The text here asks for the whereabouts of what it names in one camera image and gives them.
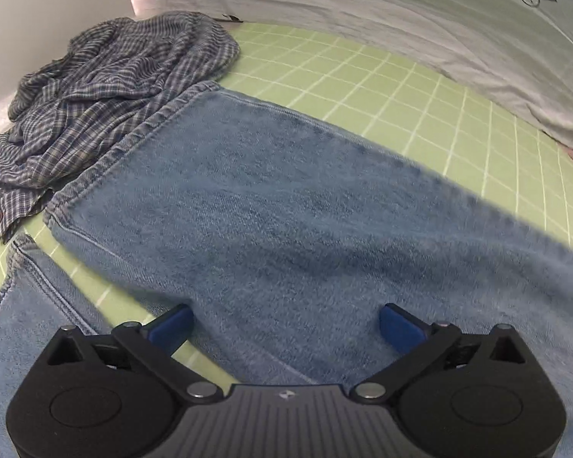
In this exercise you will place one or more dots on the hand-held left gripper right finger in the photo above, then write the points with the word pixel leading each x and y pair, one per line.
pixel 401 329

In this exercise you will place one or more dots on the green grid cutting mat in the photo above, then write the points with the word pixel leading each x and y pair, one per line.
pixel 363 71

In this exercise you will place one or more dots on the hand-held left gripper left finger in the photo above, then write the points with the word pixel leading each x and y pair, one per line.
pixel 174 328

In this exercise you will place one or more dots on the pale carrot print sheet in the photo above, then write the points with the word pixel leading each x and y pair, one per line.
pixel 387 9

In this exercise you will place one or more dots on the blue denim jeans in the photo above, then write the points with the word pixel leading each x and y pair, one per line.
pixel 291 224

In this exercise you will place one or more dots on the white foam board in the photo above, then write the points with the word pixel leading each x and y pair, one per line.
pixel 38 14

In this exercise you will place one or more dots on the blue plaid shirt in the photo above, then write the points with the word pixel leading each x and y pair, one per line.
pixel 100 86

